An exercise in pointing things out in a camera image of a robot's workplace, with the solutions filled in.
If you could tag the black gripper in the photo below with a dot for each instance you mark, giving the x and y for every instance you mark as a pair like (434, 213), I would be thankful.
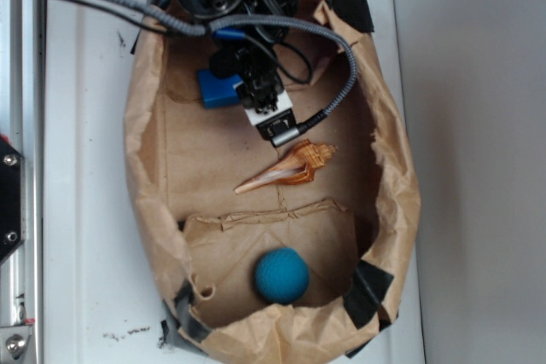
(248, 53)

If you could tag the blue rectangular block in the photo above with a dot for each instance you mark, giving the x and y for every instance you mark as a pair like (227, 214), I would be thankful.
(218, 92)

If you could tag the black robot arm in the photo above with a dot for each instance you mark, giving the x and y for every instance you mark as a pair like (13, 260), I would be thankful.
(202, 11)

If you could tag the orange spiral seashell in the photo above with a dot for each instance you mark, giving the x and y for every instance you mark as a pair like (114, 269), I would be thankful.
(298, 166)

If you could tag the brown paper bag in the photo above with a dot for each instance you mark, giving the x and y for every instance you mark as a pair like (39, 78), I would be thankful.
(354, 225)

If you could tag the teal dimpled ball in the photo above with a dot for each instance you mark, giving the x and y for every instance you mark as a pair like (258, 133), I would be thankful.
(281, 276)

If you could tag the white plastic bin lid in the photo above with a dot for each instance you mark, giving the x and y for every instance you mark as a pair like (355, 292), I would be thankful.
(100, 301)

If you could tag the aluminium frame rail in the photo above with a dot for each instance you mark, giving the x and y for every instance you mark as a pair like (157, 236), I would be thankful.
(22, 121)

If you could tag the black octagonal mount plate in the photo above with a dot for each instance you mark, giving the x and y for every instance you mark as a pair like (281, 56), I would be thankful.
(11, 207)

